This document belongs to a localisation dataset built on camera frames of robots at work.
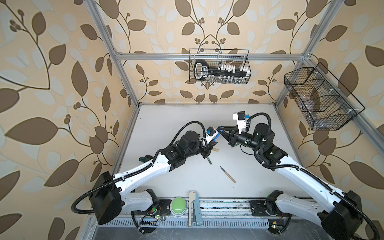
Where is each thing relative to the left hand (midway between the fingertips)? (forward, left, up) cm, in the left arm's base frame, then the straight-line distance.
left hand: (216, 138), depth 72 cm
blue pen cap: (0, -2, +7) cm, 7 cm away
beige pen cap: (+7, -2, -25) cm, 26 cm away
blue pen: (-1, 0, +3) cm, 3 cm away
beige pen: (-8, -9, -25) cm, 28 cm away
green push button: (-26, +18, -23) cm, 39 cm away
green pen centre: (-1, +2, -25) cm, 25 cm away
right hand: (0, 0, +6) cm, 6 cm away
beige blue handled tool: (-22, +10, -21) cm, 33 cm away
